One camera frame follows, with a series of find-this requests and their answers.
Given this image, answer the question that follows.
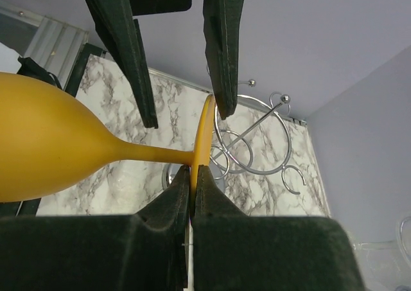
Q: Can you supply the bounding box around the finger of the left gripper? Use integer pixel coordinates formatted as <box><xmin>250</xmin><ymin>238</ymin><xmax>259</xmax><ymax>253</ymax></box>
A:
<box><xmin>85</xmin><ymin>0</ymin><xmax>158</xmax><ymax>128</ymax></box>
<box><xmin>203</xmin><ymin>0</ymin><xmax>244</xmax><ymax>119</ymax></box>

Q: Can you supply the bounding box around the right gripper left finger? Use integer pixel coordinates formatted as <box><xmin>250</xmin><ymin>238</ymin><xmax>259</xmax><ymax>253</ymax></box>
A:
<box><xmin>1</xmin><ymin>166</ymin><xmax>190</xmax><ymax>290</ymax></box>

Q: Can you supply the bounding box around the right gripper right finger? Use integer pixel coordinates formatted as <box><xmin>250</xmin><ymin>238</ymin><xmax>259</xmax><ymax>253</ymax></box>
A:
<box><xmin>192</xmin><ymin>166</ymin><xmax>365</xmax><ymax>290</ymax></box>

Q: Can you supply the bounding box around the small chrome glass rack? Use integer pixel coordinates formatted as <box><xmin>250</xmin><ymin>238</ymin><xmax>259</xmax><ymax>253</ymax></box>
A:
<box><xmin>162</xmin><ymin>62</ymin><xmax>308</xmax><ymax>195</ymax></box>

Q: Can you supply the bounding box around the yellow plastic goblet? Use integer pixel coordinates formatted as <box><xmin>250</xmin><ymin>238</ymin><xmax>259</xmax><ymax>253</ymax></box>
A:
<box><xmin>1</xmin><ymin>72</ymin><xmax>216</xmax><ymax>203</ymax></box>

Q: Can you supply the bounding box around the clear wine glass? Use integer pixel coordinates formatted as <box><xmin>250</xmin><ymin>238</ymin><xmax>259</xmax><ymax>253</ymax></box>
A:
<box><xmin>398</xmin><ymin>216</ymin><xmax>411</xmax><ymax>254</ymax></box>

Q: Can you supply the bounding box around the aluminium rail frame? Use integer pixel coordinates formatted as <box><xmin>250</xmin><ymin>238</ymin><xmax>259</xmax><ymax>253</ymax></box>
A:
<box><xmin>1</xmin><ymin>1</ymin><xmax>89</xmax><ymax>88</ymax></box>

